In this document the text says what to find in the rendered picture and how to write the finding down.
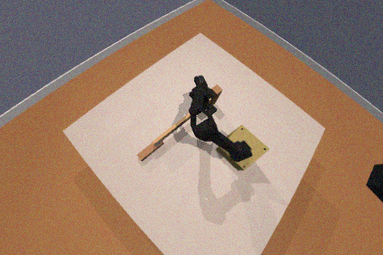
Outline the long tan wooden rail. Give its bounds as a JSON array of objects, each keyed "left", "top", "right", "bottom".
[{"left": 152, "top": 113, "right": 191, "bottom": 146}]

